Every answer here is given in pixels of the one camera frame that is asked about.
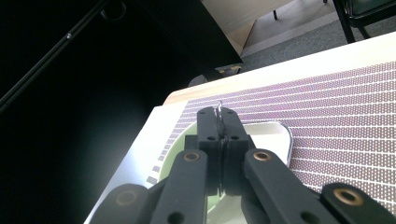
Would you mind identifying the green bowl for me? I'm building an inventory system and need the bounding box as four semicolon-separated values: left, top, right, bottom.
157;120;250;224

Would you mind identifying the black curtain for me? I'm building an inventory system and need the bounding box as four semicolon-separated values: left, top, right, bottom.
0;0;244;224

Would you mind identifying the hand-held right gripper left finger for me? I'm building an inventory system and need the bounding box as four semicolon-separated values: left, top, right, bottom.
185;106;220;196

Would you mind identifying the black folding chair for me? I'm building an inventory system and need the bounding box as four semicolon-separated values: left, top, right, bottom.
332;0;396;45

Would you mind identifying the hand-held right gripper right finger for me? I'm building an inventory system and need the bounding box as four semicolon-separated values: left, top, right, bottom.
221;108;255;197

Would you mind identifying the black stand pole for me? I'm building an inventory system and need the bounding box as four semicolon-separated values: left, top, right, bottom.
0;0;125;108

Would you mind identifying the black taped stand base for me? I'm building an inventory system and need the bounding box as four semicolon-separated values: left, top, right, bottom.
214;63;243;76

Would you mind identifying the white square plate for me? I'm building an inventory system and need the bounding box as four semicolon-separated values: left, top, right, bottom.
241;120;294;167

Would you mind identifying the grey round floor base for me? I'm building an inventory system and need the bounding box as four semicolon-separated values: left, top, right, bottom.
188;74;208;88

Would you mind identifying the grey striped placemat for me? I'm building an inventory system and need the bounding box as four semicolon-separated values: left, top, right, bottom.
146;60;396;216

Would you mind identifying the light blue table mat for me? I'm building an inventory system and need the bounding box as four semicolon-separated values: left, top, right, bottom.
83;99;200;224

